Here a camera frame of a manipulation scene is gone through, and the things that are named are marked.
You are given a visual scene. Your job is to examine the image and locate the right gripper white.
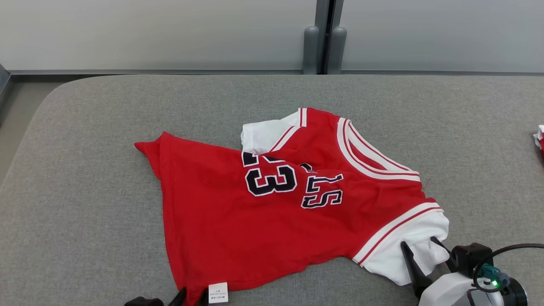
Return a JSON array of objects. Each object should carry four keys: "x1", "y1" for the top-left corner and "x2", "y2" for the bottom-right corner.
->
[{"x1": 400, "y1": 236, "x2": 504, "y2": 306}]

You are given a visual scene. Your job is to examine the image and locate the red white basketball jersey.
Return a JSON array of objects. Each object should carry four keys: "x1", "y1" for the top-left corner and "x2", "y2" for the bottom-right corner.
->
[{"x1": 133, "y1": 107, "x2": 451, "y2": 306}]

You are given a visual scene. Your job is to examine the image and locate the red shorts white waistband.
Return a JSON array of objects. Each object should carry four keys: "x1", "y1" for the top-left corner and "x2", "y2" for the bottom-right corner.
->
[{"x1": 533, "y1": 124, "x2": 544, "y2": 158}]

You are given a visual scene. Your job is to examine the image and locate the grey fabric sofa cushion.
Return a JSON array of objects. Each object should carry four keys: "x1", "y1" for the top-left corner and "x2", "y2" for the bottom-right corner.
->
[{"x1": 0, "y1": 74, "x2": 544, "y2": 306}]

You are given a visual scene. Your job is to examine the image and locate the grey vertical partition column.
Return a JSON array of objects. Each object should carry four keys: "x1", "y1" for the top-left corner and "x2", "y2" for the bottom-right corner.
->
[{"x1": 314, "y1": 0, "x2": 344, "y2": 75}]

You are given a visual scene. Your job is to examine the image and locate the left gripper black camera box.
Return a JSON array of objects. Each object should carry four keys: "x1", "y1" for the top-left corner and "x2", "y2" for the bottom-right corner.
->
[{"x1": 124, "y1": 297, "x2": 164, "y2": 306}]

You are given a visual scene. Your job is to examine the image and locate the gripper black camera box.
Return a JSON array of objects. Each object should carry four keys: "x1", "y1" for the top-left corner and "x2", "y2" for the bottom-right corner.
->
[
  {"x1": 124, "y1": 297, "x2": 164, "y2": 306},
  {"x1": 449, "y1": 243, "x2": 494, "y2": 279}
]

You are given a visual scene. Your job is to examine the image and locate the right gripper black camera box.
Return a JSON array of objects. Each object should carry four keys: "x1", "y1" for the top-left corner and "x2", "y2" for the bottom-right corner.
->
[{"x1": 449, "y1": 243, "x2": 494, "y2": 279}]

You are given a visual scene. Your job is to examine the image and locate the right gripper teal cable connector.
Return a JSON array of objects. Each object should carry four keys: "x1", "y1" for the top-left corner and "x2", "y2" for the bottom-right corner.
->
[{"x1": 480, "y1": 263, "x2": 511, "y2": 292}]

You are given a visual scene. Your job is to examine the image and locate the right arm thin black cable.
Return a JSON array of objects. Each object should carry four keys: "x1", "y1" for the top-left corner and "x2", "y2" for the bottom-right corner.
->
[{"x1": 472, "y1": 243, "x2": 544, "y2": 294}]

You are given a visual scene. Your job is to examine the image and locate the grey partition base rail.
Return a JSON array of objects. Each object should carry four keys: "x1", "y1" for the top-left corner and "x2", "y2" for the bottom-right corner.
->
[{"x1": 8, "y1": 69, "x2": 544, "y2": 77}]

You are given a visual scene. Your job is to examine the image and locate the grey rounded partition post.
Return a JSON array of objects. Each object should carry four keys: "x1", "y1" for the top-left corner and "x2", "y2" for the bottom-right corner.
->
[
  {"x1": 327, "y1": 26, "x2": 348, "y2": 75},
  {"x1": 302, "y1": 26, "x2": 320, "y2": 75}
]

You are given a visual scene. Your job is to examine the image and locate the grey metal frame leg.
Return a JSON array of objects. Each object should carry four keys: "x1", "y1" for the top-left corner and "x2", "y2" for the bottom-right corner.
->
[{"x1": 0, "y1": 63, "x2": 11, "y2": 99}]

